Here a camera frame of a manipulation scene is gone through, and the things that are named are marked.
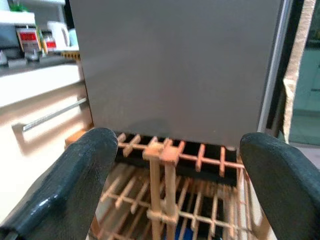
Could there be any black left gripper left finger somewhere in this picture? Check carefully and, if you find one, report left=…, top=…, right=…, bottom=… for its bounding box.
left=0, top=127, right=119, bottom=240

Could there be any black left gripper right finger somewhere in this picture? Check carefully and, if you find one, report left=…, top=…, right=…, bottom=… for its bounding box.
left=239, top=132, right=320, bottom=240

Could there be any grey mini fridge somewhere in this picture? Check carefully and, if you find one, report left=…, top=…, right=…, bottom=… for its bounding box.
left=68, top=0, right=294, bottom=151

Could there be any mini fridge door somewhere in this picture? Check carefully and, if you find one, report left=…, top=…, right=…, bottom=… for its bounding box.
left=68, top=0, right=286, bottom=151

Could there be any beige kitchen cabinet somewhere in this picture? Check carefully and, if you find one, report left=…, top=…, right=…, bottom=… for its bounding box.
left=0, top=57, right=95, bottom=226

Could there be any wooden slat crate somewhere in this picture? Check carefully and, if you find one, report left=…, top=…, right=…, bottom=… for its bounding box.
left=65, top=129, right=268, bottom=240

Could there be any glass sliding door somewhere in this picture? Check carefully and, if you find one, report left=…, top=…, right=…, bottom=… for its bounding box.
left=289, top=0, right=320, bottom=148

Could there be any yellow black striped strip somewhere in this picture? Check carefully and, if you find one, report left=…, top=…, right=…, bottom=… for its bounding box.
left=60, top=50, right=81, bottom=61

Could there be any small red labelled box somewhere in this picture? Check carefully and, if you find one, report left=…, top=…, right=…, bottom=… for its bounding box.
left=41, top=30, right=58, bottom=53

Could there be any pale blue container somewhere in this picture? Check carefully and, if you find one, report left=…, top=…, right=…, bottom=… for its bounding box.
left=67, top=27, right=80, bottom=47

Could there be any white electric kettle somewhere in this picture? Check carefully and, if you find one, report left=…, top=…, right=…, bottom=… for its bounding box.
left=46, top=21, right=71, bottom=51

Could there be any large red labelled box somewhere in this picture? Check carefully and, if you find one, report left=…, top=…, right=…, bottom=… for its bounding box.
left=15, top=25, right=43, bottom=61

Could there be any white countertop appliance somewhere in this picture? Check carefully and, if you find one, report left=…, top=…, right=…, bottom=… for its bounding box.
left=0, top=11, right=36, bottom=51

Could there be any metal drawer handle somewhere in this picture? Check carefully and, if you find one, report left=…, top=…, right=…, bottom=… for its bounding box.
left=22, top=97, right=89, bottom=133

